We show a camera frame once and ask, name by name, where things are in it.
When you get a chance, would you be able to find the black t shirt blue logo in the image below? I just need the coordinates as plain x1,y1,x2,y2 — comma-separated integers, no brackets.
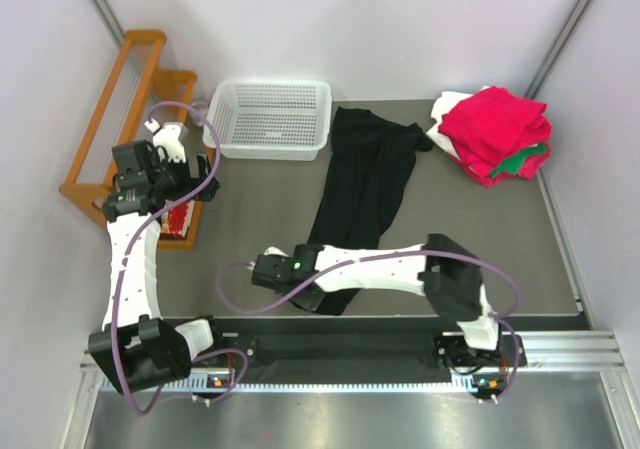
304,105,434,317

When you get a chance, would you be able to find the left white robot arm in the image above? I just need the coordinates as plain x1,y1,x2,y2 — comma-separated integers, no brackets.
88,141,227,395

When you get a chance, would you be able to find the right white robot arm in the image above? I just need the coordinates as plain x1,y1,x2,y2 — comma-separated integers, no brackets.
251,234,504,365

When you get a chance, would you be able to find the red box in rack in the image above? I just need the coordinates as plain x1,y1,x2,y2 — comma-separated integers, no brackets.
160,200,195,239

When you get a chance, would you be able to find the small clear plastic cup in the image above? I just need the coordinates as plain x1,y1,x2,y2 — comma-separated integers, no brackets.
191,101,209,128

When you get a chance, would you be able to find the white plastic perforated basket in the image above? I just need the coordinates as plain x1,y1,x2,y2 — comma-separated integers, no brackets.
202,79,332,162

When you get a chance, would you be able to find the orange wooden rack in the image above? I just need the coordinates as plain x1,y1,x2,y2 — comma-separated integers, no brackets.
59,29,197,229

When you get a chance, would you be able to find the green folded t shirt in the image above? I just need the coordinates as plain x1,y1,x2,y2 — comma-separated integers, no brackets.
489,143,548,179

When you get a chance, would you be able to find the white folded t shirt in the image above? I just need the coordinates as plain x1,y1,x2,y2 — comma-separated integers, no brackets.
426,86,490,161

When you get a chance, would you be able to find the red folded t shirt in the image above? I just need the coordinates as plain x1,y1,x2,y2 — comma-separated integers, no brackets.
452,86,552,188

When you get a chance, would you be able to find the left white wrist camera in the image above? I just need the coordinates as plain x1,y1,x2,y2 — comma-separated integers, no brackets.
144,119,188,163

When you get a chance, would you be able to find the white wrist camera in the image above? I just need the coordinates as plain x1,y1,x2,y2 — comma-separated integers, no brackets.
263,247,289,259
144,119,188,163

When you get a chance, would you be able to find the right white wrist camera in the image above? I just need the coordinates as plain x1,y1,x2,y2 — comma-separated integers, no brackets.
263,247,289,259

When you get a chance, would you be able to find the white slotted cable duct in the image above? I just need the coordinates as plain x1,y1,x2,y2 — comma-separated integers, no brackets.
172,369,501,397

